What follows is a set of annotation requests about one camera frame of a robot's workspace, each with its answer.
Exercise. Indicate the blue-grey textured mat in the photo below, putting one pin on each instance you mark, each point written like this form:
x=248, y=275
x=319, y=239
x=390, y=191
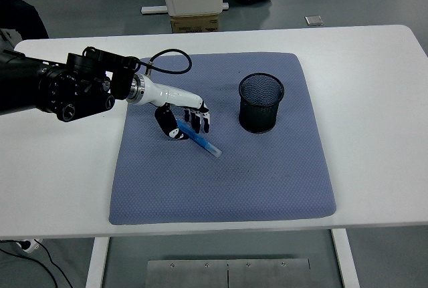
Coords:
x=217, y=181

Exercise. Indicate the white table leg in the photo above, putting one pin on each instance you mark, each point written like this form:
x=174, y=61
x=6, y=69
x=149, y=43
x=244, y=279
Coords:
x=346, y=261
x=97, y=261

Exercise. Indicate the brown cardboard box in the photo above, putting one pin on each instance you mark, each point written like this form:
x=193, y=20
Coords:
x=195, y=24

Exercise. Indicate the small grey floor plate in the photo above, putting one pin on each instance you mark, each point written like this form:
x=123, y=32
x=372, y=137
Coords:
x=314, y=21

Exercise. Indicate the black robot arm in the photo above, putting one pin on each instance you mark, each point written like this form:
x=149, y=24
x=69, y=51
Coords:
x=83, y=87

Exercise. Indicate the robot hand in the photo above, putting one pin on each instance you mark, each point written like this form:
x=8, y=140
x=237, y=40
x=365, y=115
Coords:
x=174, y=96

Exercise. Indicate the white flat base bar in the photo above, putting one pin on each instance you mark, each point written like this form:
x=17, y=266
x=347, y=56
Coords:
x=154, y=9

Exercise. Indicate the blue marker with clear cap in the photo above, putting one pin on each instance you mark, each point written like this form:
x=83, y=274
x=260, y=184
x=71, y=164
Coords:
x=204, y=144

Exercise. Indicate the grey metal plate with screws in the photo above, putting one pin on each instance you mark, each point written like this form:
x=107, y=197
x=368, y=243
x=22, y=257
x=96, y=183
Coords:
x=200, y=274

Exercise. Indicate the black mesh pen holder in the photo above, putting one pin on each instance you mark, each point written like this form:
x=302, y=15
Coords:
x=257, y=117

